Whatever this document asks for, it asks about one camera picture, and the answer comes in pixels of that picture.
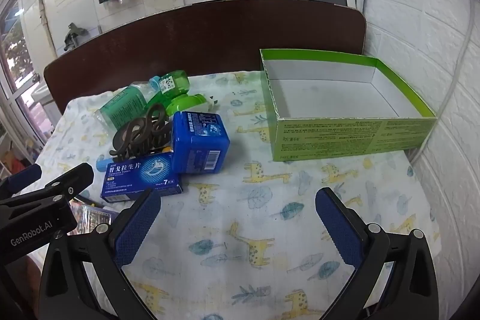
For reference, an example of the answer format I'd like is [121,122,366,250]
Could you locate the blue medicine carton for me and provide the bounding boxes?
[101,153,183,203]

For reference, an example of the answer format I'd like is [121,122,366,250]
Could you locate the green label water bottle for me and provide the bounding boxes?
[94,82,160,131]

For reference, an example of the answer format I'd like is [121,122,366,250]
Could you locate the green mosquito repellent plug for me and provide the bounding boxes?
[158,70,217,117]

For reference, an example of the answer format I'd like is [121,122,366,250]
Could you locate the blue plastic box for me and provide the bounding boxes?
[172,111,230,175]

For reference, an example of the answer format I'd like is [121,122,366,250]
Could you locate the colourful card box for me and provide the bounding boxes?
[69,201,119,235]

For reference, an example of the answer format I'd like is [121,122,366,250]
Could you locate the grey faucet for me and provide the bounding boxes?
[64,23,89,52]

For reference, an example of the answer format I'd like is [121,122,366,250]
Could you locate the dark brown table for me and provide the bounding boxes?
[43,0,367,112]

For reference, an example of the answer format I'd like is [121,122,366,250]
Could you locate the green cardboard box tray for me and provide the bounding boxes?
[260,49,437,162]

